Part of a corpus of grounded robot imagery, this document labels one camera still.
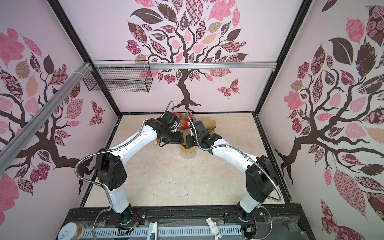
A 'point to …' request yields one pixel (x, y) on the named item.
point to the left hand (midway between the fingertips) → (178, 142)
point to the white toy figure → (214, 229)
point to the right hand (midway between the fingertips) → (188, 136)
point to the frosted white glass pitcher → (188, 155)
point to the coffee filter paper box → (156, 141)
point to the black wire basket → (124, 76)
